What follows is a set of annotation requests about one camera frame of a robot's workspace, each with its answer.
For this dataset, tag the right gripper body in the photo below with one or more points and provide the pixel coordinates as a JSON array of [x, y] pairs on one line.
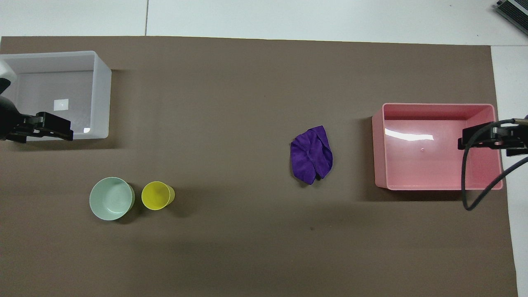
[[519, 136]]

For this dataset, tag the pink plastic box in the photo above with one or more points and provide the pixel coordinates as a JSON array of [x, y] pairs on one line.
[[425, 165]]

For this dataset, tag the purple cloth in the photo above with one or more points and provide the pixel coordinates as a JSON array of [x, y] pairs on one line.
[[309, 156]]

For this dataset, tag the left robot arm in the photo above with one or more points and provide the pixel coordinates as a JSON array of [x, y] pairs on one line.
[[6, 71]]

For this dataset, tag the pale green bowl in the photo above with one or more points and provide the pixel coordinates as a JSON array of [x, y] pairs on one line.
[[110, 200]]

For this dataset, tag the yellow plastic cup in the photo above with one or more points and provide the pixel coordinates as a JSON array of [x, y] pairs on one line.
[[156, 196]]

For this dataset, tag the white square sticker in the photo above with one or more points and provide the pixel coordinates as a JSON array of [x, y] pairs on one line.
[[61, 104]]

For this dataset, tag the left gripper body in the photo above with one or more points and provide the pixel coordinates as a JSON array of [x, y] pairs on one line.
[[8, 117]]

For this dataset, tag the grey ridged device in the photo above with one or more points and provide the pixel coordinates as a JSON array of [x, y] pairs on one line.
[[515, 10]]

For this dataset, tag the translucent white plastic box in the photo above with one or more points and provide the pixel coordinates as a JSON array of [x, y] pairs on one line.
[[101, 90]]

